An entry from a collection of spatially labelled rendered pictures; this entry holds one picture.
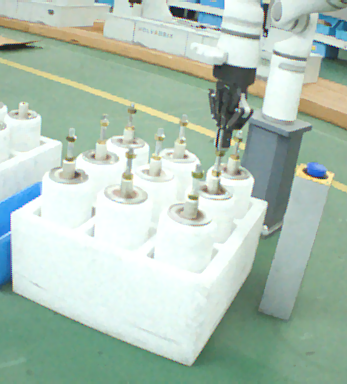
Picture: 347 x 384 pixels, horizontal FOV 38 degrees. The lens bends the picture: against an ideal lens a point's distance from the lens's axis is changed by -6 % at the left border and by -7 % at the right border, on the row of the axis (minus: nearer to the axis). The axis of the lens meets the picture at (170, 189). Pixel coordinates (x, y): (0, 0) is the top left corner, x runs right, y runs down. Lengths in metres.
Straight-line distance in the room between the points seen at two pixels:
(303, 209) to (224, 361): 0.32
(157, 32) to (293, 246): 2.63
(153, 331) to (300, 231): 0.33
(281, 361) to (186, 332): 0.21
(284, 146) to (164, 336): 0.62
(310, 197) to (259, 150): 0.40
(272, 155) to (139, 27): 2.39
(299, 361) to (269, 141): 0.58
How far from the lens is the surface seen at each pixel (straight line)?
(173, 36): 3.42
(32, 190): 1.25
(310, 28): 1.33
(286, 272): 1.07
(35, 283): 1.03
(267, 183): 1.37
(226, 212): 0.97
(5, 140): 1.21
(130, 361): 0.94
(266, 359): 1.01
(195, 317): 0.88
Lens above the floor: 0.64
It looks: 24 degrees down
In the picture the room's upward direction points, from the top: 9 degrees clockwise
